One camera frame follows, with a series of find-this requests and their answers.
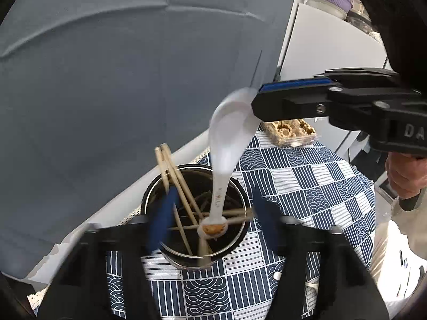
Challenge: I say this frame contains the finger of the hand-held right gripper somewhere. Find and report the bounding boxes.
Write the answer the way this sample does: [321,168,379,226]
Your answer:
[251,91,335,123]
[258,68,401,95]

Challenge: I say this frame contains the grey padded sofa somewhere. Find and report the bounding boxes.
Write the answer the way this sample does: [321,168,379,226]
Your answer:
[0,0,299,281]

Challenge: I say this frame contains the glass jar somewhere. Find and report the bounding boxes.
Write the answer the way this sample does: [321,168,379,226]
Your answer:
[346,0,372,34]

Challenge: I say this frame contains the blue patterned tablecloth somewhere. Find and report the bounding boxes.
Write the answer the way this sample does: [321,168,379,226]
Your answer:
[105,130,377,320]

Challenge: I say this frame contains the white bowl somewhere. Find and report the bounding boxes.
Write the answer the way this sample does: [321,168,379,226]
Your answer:
[306,0,348,20]

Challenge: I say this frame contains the person's beige clothing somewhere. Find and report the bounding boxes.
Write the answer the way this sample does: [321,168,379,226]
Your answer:
[369,187,427,310]

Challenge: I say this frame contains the clear box of snacks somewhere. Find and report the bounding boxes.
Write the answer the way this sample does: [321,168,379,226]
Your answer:
[260,118,319,148]

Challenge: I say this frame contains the white printed ceramic spoon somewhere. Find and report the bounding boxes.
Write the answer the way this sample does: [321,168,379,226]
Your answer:
[197,87,262,239]

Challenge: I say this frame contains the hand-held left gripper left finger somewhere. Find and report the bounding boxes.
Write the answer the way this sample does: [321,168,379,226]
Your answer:
[37,186,182,320]

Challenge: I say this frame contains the person's right hand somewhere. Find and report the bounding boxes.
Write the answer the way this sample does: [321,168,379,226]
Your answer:
[385,151,427,200]

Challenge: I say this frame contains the black metal utensil holder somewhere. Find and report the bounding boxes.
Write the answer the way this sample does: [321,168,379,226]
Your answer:
[141,164,251,270]

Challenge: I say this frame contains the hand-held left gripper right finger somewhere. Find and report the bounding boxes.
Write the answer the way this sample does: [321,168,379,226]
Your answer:
[251,186,390,320]

